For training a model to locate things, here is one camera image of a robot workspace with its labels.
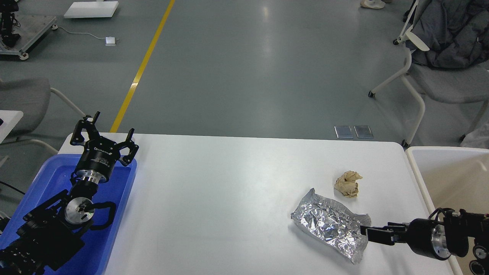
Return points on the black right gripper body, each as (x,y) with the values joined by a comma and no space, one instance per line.
(427,238)

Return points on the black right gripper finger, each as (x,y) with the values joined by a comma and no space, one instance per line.
(390,227)
(389,239)

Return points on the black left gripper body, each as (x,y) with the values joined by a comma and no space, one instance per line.
(98,160)

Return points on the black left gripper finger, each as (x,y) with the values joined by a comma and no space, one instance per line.
(130,144)
(87,123)

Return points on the silver foil bag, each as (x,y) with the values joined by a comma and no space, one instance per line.
(333,224)

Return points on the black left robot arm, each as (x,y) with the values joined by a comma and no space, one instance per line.
(52,232)

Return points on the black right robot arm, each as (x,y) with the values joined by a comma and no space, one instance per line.
(461,225)

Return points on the grey chair at left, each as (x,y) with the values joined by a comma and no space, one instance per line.
(32,97)

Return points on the crumpled beige paper ball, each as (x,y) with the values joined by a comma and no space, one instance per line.
(347,184)

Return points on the white plastic bin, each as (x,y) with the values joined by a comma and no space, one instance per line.
(452,177)

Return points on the white side table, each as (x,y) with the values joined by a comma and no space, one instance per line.
(10,120)

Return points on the white floor power box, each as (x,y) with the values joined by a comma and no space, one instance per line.
(110,41)

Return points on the right metal floor plate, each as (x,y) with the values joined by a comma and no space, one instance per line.
(363,132)

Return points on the metal floor plate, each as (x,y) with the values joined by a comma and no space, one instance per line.
(343,132)
(363,132)

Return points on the left metal floor plate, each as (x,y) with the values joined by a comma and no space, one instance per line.
(343,132)

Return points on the metal wheeled cart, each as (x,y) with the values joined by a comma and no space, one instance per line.
(31,29)

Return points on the white cloth at right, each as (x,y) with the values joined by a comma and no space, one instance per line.
(477,139)

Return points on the white foam board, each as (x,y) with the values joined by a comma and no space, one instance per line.
(92,9)

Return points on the black equipment on cart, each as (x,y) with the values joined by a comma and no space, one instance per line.
(8,21)

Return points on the dark grey jacket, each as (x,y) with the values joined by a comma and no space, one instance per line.
(456,32)

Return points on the white sneaker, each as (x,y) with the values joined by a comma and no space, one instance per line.
(372,4)

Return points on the white frame grey chair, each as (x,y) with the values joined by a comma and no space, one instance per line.
(449,86)

